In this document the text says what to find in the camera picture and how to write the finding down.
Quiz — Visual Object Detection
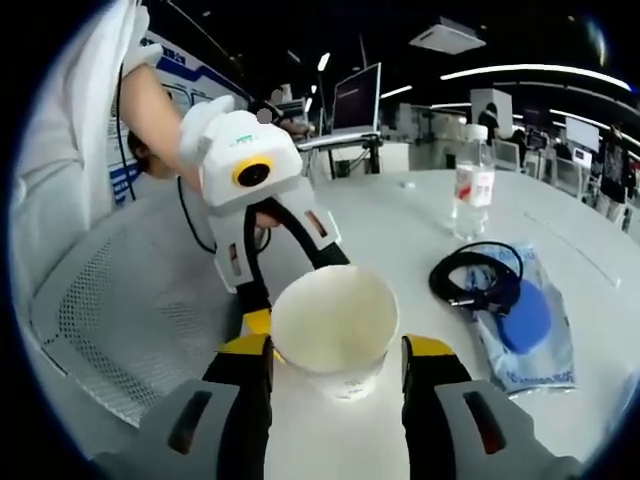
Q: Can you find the clear plastic water bottle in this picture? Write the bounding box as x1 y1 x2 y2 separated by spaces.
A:
451 123 497 242

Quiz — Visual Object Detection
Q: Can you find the blue and white wall poster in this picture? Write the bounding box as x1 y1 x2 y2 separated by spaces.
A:
107 28 251 207

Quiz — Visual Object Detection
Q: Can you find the person's white coat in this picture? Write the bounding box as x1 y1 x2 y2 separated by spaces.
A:
8 0 162 311

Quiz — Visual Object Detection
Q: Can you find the white office chair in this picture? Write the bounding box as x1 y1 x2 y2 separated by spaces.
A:
493 139 522 174
552 157 586 199

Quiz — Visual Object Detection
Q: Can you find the white paper cup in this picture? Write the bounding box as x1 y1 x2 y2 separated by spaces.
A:
272 264 400 402

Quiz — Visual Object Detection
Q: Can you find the long curved ceiling light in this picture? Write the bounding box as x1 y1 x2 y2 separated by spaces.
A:
439 63 632 93

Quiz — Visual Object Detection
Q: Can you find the light grey mesh chair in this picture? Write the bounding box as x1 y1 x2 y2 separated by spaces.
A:
27 194 246 431

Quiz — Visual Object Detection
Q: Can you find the large wall display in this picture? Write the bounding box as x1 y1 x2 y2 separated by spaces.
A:
564 116 601 152

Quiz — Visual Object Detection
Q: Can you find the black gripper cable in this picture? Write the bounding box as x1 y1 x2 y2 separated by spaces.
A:
115 58 220 255

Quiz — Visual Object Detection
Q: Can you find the blue wet wipes packet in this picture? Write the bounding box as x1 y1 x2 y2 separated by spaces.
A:
468 242 577 397

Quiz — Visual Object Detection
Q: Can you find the ceiling air conditioning vent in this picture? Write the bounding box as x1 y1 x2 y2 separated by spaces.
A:
408 16 488 56

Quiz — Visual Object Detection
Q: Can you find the person's left hand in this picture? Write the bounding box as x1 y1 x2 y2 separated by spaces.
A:
253 209 283 247

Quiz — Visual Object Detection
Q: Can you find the black power cable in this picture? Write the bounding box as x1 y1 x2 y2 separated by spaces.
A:
428 240 525 321

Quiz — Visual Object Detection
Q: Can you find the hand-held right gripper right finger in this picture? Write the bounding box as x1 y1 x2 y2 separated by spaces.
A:
401 333 586 480

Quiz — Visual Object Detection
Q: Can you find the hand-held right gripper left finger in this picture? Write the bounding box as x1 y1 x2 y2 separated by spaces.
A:
94 332 275 480

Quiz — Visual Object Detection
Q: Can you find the large desktop monitor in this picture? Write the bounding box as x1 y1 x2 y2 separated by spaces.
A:
331 61 383 137

